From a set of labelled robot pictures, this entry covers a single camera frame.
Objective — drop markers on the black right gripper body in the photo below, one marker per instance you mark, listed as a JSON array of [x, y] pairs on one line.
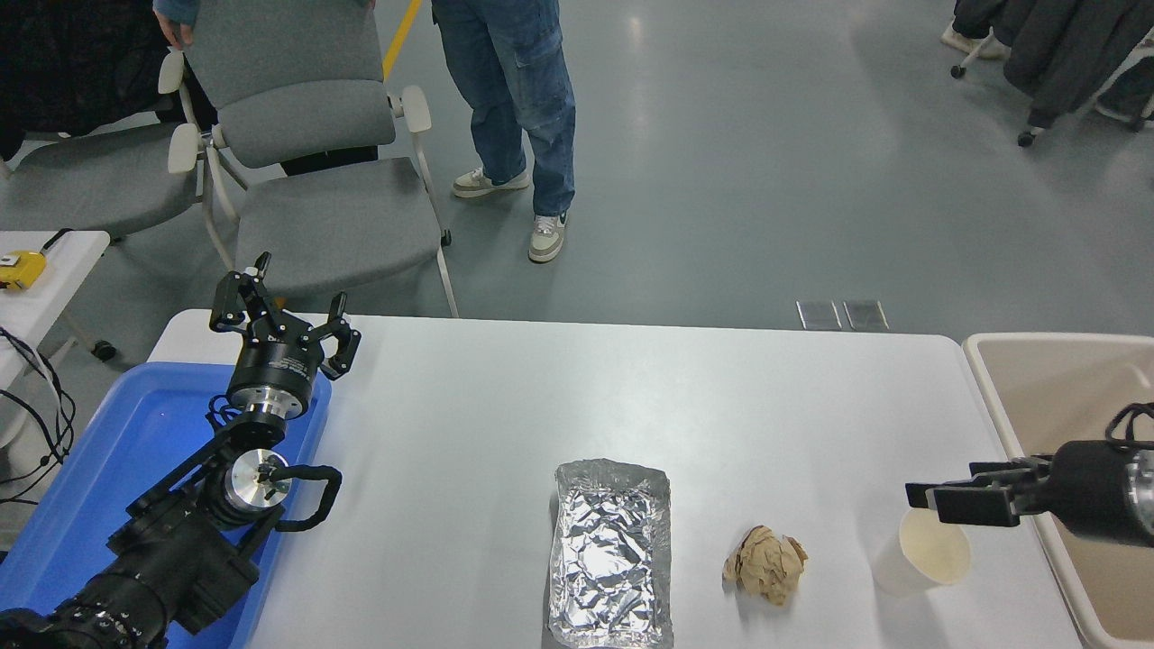
[[1091, 487]]

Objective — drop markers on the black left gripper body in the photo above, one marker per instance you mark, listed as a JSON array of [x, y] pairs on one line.
[[278, 368]]

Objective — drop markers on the white paper cup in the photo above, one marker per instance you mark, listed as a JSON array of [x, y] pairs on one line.
[[920, 559]]

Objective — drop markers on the person's right forearm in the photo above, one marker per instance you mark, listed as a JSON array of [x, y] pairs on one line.
[[176, 9]]

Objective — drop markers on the person's right hand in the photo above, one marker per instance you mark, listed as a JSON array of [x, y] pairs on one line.
[[178, 32]]

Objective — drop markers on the large pale bin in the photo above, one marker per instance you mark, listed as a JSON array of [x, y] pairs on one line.
[[1037, 388]]

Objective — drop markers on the small white side table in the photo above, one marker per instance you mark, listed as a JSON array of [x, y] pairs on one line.
[[63, 270]]

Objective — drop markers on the grey padded chair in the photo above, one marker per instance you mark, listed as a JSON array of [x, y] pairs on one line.
[[90, 180]]

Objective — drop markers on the blue plastic tray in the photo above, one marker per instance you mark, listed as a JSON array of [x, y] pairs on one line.
[[108, 451]]

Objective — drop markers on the grey chair with white armrests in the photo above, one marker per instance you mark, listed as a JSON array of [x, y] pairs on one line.
[[306, 117]]

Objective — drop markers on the yellow handheld device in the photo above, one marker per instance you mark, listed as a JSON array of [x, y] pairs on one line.
[[20, 269]]

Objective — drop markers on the metal floor plate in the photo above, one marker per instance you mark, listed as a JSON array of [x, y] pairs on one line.
[[819, 315], [865, 315]]

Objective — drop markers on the crumpled tan paper ball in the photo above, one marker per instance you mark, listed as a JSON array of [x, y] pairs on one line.
[[766, 566]]

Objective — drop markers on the crinkled foil tray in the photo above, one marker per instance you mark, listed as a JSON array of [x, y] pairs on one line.
[[611, 559]]

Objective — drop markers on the dark coat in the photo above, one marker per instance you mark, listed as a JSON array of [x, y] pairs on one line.
[[1064, 45]]

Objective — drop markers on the white wheeled chair frame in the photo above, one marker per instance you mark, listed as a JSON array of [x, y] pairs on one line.
[[969, 59], [1026, 136]]

